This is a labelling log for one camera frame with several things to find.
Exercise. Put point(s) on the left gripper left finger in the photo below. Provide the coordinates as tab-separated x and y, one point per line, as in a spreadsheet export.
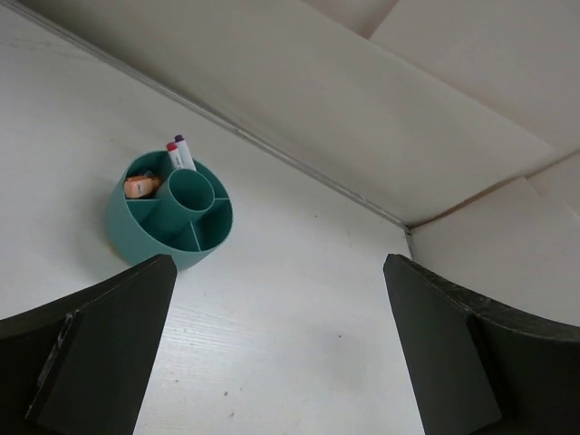
82	363

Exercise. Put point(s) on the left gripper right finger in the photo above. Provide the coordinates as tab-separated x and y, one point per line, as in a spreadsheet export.
478	366

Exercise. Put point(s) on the orange translucent eraser case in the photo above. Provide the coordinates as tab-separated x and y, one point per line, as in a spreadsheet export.
141	186

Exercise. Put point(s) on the purple capped white marker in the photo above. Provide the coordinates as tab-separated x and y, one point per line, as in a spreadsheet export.
184	151

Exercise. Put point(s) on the red capped white pen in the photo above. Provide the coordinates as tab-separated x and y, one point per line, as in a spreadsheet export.
175	156

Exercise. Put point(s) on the teal round organizer container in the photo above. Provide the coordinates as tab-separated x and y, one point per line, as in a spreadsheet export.
188	218

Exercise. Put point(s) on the aluminium rail back edge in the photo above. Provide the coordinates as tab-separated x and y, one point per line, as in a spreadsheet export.
201	110

